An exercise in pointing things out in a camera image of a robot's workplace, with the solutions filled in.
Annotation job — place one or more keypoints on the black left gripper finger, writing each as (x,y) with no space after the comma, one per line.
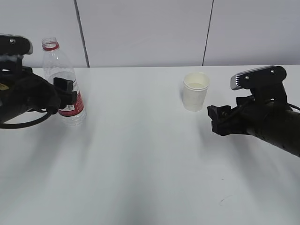
(65,91)

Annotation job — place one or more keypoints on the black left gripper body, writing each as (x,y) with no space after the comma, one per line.
(20,93)

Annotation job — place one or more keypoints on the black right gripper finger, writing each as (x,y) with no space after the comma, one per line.
(220,121)

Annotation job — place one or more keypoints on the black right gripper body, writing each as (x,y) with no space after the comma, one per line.
(248,115)

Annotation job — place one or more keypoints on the clear water bottle red label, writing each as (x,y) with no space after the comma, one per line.
(59,71)

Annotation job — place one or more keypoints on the white paper cup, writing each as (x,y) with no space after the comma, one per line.
(195,86)

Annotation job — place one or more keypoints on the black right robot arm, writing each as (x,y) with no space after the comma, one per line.
(272,122)

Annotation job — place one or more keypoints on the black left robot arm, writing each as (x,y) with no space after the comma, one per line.
(4,125)

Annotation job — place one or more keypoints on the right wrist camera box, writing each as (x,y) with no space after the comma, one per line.
(264,83)

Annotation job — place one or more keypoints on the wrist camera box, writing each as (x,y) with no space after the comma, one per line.
(264,83)
(12,50)

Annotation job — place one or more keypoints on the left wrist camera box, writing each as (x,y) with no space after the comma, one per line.
(12,50)

